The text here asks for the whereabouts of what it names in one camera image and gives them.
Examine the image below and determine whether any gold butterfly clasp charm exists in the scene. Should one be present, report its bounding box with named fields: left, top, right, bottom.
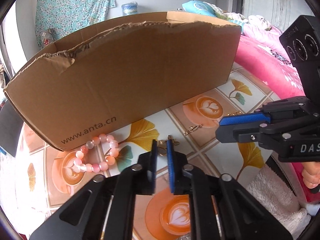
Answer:
left=157, top=135, right=180, bottom=157

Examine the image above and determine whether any pink orange bead bracelet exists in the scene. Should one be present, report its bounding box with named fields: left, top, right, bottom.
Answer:
left=73, top=133, right=120, bottom=173

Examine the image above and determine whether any operator right hand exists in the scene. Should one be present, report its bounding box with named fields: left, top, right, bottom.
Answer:
left=302, top=162, right=320, bottom=189

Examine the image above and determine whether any gold hoop earring pair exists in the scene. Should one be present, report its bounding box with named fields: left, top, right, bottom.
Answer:
left=227, top=111, right=242, bottom=116

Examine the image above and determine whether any white fluffy towel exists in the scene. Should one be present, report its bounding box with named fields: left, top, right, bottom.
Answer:
left=246, top=165, right=311, bottom=239

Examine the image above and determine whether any pink floral quilt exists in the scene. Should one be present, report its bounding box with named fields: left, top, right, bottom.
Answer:
left=232, top=17, right=320, bottom=205

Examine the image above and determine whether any patterned coffee ginkgo tablecloth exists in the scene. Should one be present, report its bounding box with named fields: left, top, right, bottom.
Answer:
left=15, top=62, right=283, bottom=240

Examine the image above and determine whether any brown cardboard box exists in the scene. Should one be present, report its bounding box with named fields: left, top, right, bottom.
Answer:
left=4, top=11, right=241, bottom=151

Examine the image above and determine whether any cyan pillow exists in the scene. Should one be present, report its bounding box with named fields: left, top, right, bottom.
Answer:
left=182, top=1, right=216, bottom=17

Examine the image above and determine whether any black monitor screen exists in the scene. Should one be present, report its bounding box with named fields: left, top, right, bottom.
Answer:
left=1, top=100, right=23, bottom=157

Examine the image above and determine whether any blue water jug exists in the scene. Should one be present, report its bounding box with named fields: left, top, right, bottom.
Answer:
left=121, top=1, right=138, bottom=16

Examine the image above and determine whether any teal floral hanging cloth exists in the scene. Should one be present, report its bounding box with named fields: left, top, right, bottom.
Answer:
left=35, top=0, right=116, bottom=49

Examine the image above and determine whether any gold chain earring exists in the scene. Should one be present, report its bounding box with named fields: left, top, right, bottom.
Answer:
left=183, top=124, right=203, bottom=136

